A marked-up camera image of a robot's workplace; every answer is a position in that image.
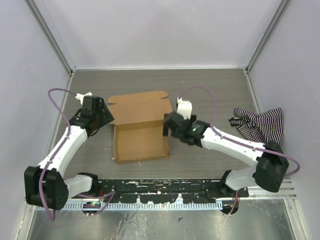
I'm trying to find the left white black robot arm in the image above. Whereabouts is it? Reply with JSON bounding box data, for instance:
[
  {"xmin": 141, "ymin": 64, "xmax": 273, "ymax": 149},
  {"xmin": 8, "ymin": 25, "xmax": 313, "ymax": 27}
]
[{"xmin": 24, "ymin": 92, "xmax": 114, "ymax": 211}]

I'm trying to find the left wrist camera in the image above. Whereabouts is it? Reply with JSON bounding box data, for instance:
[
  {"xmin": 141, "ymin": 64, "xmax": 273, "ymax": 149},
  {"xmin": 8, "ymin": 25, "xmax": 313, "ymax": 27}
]
[{"xmin": 75, "ymin": 92, "xmax": 93, "ymax": 104}]

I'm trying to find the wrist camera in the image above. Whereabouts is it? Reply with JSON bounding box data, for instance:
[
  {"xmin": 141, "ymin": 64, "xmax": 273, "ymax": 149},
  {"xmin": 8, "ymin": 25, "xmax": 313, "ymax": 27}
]
[
  {"xmin": 176, "ymin": 97, "xmax": 193, "ymax": 120},
  {"xmin": 75, "ymin": 92, "xmax": 93, "ymax": 104}
]

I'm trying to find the left aluminium corner post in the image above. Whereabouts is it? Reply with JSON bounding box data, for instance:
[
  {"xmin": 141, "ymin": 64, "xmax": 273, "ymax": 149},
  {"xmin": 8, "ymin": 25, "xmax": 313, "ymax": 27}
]
[{"xmin": 25, "ymin": 0, "xmax": 76, "ymax": 75}]

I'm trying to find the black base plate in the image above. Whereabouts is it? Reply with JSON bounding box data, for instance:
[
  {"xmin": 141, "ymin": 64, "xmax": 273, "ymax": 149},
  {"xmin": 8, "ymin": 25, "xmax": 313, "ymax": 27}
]
[{"xmin": 83, "ymin": 178, "xmax": 236, "ymax": 204}]

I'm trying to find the striped purple cloth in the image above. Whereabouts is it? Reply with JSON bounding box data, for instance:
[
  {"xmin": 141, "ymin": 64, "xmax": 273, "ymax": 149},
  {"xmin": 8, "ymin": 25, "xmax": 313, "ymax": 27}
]
[{"xmin": 228, "ymin": 107, "xmax": 284, "ymax": 145}]

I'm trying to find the white slotted cable duct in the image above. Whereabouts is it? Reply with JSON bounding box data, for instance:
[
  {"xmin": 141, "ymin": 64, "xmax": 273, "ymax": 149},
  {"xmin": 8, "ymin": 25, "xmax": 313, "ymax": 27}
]
[{"xmin": 36, "ymin": 199, "xmax": 225, "ymax": 211}]

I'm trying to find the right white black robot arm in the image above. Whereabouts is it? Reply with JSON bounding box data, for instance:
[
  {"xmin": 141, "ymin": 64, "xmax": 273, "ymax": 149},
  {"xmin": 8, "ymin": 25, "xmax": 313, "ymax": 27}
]
[{"xmin": 163, "ymin": 111, "xmax": 289, "ymax": 198}]

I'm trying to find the aluminium corner post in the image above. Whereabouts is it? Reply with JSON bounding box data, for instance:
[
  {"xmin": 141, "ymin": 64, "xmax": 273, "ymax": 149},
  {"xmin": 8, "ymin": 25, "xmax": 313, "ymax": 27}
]
[
  {"xmin": 245, "ymin": 0, "xmax": 291, "ymax": 75},
  {"xmin": 25, "ymin": 0, "xmax": 76, "ymax": 75}
]

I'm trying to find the brown cardboard box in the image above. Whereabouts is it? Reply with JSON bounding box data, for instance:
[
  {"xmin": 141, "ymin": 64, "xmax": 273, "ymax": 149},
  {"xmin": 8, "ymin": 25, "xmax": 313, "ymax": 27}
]
[{"xmin": 107, "ymin": 90, "xmax": 173, "ymax": 164}]

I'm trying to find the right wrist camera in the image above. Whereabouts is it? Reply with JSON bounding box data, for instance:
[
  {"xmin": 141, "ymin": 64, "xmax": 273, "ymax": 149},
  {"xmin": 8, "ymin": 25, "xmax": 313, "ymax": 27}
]
[{"xmin": 176, "ymin": 97, "xmax": 193, "ymax": 120}]

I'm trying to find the right aluminium corner post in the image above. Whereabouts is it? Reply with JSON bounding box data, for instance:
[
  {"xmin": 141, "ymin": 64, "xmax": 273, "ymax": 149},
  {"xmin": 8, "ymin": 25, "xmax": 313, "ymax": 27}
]
[{"xmin": 245, "ymin": 0, "xmax": 291, "ymax": 75}]

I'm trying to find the aluminium front rail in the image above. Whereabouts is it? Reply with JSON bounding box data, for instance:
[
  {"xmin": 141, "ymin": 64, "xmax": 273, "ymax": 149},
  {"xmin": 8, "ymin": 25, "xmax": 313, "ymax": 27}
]
[{"xmin": 24, "ymin": 178, "xmax": 297, "ymax": 201}]

